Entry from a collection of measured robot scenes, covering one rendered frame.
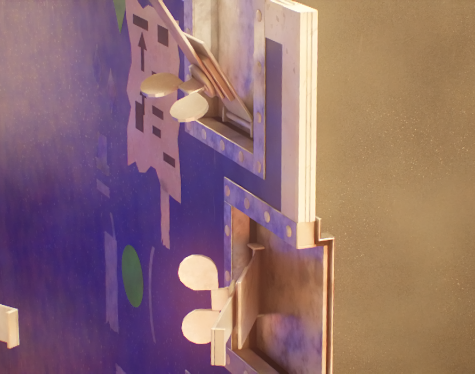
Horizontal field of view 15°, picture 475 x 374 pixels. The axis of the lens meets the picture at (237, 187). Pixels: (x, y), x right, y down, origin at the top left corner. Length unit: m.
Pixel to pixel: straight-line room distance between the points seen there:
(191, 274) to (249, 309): 0.04
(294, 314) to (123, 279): 0.27
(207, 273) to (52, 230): 0.43
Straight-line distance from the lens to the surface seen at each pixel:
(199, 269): 1.07
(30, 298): 1.57
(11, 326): 1.04
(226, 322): 1.04
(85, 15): 1.34
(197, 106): 1.06
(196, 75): 1.08
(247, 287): 1.07
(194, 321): 1.09
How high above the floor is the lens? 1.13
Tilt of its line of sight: 16 degrees down
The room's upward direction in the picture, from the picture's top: straight up
